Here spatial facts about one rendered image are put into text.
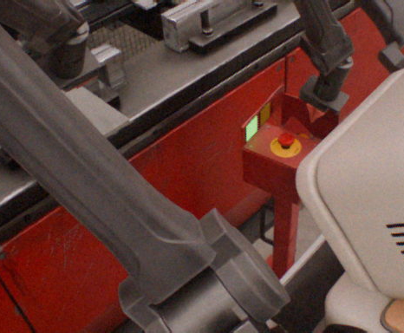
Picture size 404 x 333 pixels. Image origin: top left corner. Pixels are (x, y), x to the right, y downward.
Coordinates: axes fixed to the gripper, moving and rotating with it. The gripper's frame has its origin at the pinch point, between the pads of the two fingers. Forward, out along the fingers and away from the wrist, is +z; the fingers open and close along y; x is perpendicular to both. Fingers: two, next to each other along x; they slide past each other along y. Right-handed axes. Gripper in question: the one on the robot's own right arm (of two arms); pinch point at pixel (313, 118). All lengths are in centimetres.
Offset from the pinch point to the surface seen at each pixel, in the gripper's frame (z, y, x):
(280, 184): 8.8, -2.0, 15.3
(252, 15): -2.1, 30.6, -20.5
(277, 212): 29.8, -3.4, 8.3
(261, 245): 83, 0, -11
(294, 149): 1.9, -0.6, 9.9
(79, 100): -11, 37, 39
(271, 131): 4.1, 6.8, 6.8
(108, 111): -13, 30, 39
